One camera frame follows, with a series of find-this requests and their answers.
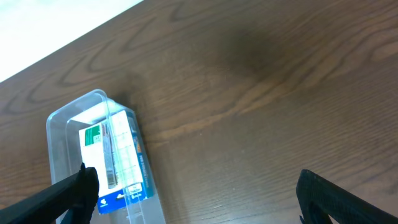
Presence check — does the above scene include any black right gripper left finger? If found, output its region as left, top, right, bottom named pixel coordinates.
left=1, top=164, right=100, bottom=224

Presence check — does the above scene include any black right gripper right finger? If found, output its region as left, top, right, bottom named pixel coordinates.
left=296, top=169, right=397, bottom=224

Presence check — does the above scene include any white green medicine box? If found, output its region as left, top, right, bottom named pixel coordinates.
left=78, top=123, right=119, bottom=197

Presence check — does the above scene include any blue Kool Fever box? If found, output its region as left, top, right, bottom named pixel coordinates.
left=98, top=111, right=154, bottom=215

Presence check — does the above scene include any clear plastic container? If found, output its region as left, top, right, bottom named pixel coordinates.
left=46, top=90, right=165, bottom=224

